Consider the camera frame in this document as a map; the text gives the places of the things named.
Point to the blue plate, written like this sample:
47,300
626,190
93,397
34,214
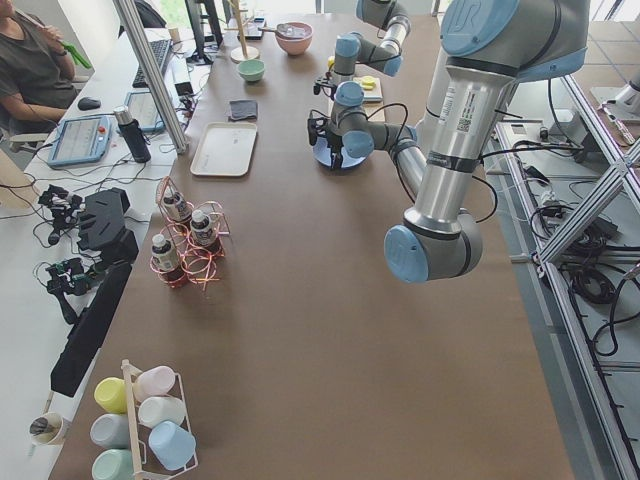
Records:
322,153

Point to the upper lemon slice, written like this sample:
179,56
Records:
368,83

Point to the wooden cutting board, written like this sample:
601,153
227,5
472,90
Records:
374,95

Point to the pink bowl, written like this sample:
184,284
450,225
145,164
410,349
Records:
294,37

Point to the grey folded cloth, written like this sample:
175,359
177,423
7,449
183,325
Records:
244,109

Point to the green bowl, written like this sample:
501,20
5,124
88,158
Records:
251,70

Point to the wooden stand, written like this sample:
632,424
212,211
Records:
244,52

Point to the cream rabbit tray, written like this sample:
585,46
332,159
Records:
224,150

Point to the upper drink bottle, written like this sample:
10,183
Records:
177,207

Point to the far teach pendant tablet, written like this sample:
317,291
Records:
142,107

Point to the teach pendant tablet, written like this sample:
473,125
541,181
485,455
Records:
142,107
80,140

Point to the black thermos bottle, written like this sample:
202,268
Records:
130,131

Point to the computer mouse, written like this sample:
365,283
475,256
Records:
88,103

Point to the near teach pendant tablet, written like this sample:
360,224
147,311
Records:
80,140

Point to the black foam block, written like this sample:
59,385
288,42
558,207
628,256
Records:
102,227

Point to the seated person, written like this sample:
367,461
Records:
36,74

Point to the pink cup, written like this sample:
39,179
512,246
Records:
157,381

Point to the black long bar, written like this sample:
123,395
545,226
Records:
88,334

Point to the white cup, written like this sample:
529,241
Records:
157,409

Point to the yellow cup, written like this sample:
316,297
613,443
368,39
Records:
110,395

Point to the blue cup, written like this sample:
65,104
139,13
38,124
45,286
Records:
173,445

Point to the grey cup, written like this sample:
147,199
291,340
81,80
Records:
111,431

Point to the mint cup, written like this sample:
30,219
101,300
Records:
113,464

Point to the paper cup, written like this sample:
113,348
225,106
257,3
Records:
48,429

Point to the copper wire bottle rack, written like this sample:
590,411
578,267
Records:
198,263

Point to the aluminium frame post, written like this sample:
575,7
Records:
132,24

